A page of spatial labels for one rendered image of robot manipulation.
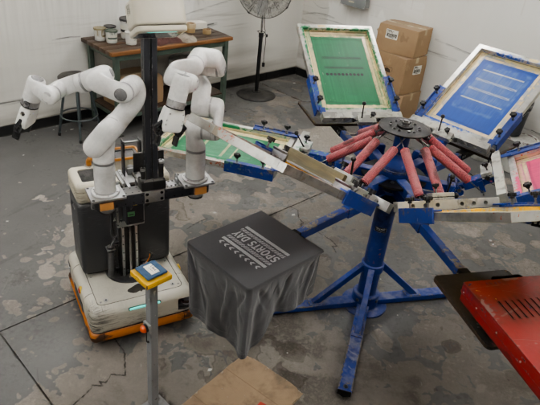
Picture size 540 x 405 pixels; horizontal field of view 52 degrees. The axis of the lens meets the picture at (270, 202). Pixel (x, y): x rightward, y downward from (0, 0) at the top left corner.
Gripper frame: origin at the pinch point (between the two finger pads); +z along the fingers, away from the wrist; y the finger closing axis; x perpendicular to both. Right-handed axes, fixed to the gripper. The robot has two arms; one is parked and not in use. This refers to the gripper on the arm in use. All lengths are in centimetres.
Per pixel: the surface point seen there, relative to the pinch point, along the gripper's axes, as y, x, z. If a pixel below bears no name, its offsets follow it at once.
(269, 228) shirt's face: -64, 16, 37
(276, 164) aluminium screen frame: -13.7, 47.0, -10.1
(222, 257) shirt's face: -31, 20, 47
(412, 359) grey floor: -165, 77, 106
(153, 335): -10, 12, 89
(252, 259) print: -41, 30, 44
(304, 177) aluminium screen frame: -27, 52, -7
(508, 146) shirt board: -271, 45, -24
